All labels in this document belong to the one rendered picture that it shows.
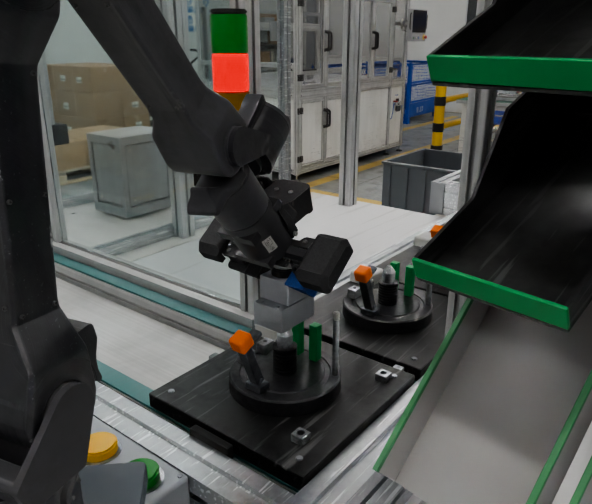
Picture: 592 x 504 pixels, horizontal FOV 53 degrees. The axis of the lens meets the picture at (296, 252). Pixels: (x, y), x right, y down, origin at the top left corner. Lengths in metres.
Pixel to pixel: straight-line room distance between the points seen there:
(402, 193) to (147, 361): 1.96
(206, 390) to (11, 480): 0.40
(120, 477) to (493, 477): 0.31
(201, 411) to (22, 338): 0.37
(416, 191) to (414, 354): 1.90
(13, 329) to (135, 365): 0.57
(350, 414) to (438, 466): 0.16
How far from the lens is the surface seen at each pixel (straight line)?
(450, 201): 1.87
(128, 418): 0.76
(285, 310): 0.67
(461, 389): 0.60
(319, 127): 6.19
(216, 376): 0.78
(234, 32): 0.83
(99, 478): 0.51
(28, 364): 0.38
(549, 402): 0.57
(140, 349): 0.98
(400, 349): 0.85
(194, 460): 0.68
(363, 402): 0.73
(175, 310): 1.02
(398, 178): 2.72
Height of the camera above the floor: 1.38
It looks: 20 degrees down
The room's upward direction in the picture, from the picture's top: straight up
